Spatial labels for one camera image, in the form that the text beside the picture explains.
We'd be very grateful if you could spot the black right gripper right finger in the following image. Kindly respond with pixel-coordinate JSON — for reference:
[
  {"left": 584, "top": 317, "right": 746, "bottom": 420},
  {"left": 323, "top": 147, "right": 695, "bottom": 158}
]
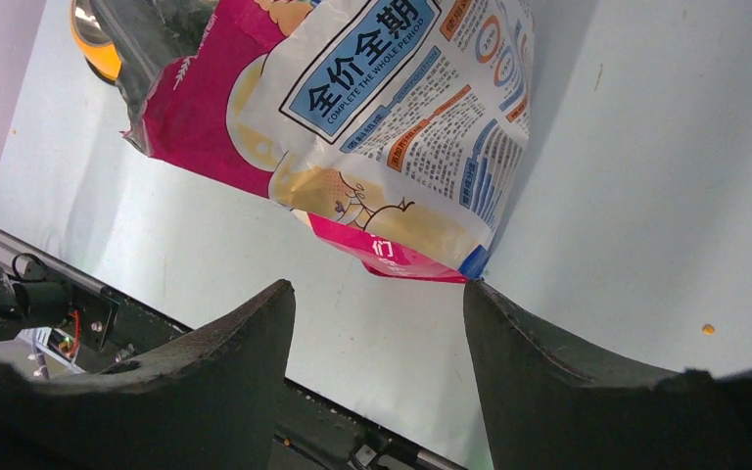
[{"left": 463, "top": 280, "right": 752, "bottom": 469}]

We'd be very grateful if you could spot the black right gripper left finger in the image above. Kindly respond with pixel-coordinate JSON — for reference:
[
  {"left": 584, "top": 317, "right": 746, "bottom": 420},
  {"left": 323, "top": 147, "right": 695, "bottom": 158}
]
[{"left": 0, "top": 280, "right": 296, "bottom": 469}]

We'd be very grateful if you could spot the pink blue pet food bag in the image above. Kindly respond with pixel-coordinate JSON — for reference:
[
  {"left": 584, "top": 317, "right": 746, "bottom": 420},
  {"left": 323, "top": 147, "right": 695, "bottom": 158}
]
[{"left": 92, "top": 0, "right": 534, "bottom": 283}]

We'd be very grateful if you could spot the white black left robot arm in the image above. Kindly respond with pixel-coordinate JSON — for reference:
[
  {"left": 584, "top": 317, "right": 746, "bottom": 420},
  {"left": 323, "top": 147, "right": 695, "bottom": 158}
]
[{"left": 0, "top": 253, "right": 74, "bottom": 342}]

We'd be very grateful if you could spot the yellow double pet bowl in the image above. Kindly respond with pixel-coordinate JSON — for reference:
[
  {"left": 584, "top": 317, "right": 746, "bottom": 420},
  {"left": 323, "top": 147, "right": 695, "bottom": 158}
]
[{"left": 70, "top": 0, "right": 121, "bottom": 85}]

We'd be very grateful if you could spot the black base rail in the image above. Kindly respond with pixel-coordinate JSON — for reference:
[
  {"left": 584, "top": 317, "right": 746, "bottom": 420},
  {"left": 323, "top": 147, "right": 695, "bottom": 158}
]
[{"left": 0, "top": 229, "right": 458, "bottom": 469}]

